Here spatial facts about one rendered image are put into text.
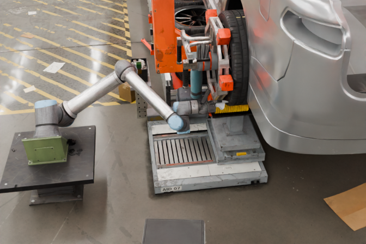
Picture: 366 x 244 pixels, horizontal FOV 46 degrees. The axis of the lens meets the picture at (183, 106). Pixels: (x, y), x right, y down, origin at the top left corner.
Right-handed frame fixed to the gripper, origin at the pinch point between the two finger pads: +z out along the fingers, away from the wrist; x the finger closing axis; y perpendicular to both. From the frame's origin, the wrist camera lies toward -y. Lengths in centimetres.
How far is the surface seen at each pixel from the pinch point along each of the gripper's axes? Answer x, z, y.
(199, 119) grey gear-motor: -79, -9, -1
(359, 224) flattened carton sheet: 2, 78, 90
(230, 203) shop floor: -21, -2, 69
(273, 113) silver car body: 70, 10, 21
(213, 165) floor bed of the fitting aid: -38, -8, 41
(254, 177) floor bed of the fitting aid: -27, 19, 53
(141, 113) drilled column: -96, -58, -14
